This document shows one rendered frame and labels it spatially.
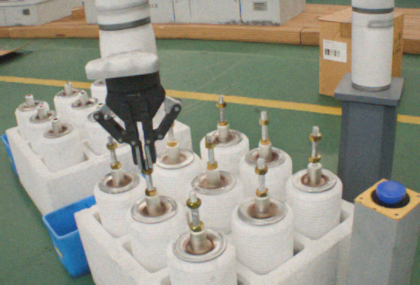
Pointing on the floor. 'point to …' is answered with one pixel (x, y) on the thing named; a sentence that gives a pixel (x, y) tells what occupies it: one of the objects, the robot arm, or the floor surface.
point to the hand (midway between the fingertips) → (144, 154)
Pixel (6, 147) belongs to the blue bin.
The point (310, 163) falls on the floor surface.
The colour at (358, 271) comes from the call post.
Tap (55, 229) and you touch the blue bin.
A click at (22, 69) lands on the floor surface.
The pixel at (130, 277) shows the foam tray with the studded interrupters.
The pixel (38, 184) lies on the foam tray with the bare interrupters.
